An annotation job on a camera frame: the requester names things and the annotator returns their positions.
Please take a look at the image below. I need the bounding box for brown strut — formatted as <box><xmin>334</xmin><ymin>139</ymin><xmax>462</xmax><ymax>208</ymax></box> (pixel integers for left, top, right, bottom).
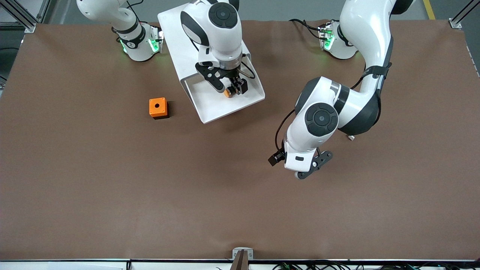
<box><xmin>231</xmin><ymin>249</ymin><xmax>249</xmax><ymax>270</ymax></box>

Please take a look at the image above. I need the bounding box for orange button enclosure box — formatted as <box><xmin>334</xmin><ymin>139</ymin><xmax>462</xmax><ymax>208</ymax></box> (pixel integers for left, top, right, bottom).
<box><xmin>149</xmin><ymin>97</ymin><xmax>170</xmax><ymax>120</ymax></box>

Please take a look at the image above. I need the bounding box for black arm base cable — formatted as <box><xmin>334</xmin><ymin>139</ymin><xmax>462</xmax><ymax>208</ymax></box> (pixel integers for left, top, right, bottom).
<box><xmin>126</xmin><ymin>0</ymin><xmax>145</xmax><ymax>15</ymax></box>
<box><xmin>289</xmin><ymin>18</ymin><xmax>324</xmax><ymax>40</ymax></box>

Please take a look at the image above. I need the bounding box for black cable bundle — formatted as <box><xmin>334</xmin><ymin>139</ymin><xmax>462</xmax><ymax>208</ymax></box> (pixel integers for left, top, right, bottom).
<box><xmin>272</xmin><ymin>261</ymin><xmax>480</xmax><ymax>270</ymax></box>

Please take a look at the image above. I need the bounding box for grey metal bracket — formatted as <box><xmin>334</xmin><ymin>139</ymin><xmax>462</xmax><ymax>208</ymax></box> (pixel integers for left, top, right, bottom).
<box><xmin>232</xmin><ymin>247</ymin><xmax>254</xmax><ymax>260</ymax></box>

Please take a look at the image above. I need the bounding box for aluminium frame profile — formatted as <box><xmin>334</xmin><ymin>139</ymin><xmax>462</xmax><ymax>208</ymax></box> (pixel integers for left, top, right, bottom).
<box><xmin>0</xmin><ymin>0</ymin><xmax>51</xmax><ymax>33</ymax></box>
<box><xmin>449</xmin><ymin>0</ymin><xmax>480</xmax><ymax>30</ymax></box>

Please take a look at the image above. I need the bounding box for white table edge rail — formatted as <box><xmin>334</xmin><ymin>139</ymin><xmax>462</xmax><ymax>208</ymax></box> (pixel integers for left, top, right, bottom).
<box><xmin>0</xmin><ymin>259</ymin><xmax>480</xmax><ymax>270</ymax></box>

